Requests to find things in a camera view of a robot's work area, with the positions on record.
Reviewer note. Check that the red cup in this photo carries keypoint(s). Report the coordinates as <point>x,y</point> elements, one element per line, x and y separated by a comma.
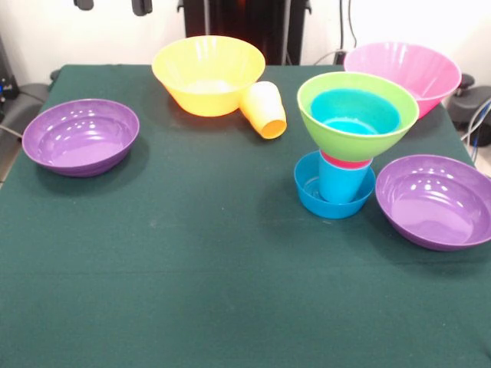
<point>345,164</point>

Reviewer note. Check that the orange cup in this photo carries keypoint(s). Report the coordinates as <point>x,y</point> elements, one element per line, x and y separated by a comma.
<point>264,115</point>

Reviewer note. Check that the orange bowl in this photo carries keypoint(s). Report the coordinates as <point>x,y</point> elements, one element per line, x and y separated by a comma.
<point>207,103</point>

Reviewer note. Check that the blue cup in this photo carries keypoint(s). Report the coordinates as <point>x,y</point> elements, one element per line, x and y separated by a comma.
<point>341,186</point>

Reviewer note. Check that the dark green tablecloth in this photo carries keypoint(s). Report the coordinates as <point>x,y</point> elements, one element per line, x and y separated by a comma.
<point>153,306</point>

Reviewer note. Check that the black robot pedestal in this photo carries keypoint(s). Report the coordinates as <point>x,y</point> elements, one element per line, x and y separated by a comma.
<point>249,23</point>

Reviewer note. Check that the blue bowl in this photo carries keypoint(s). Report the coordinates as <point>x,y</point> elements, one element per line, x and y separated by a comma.
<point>333,211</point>
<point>345,107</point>

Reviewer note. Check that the green bowl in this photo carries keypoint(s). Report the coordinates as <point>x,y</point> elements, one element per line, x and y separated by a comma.
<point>353,147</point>

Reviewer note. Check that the purple bowl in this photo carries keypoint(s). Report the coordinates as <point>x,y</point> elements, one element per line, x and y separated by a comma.
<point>433,214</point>
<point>76,145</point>

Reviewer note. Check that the pink bowl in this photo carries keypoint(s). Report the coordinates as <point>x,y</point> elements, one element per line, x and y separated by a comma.
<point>422,76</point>

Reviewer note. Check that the black computer tower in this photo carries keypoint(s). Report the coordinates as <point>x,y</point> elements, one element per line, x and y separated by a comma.
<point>7,76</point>

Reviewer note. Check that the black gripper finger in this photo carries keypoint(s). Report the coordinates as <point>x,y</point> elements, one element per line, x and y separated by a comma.
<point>141,7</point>
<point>83,4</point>

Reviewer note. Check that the black knobbed device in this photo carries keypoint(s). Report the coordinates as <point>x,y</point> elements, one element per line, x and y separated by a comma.
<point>479,103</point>

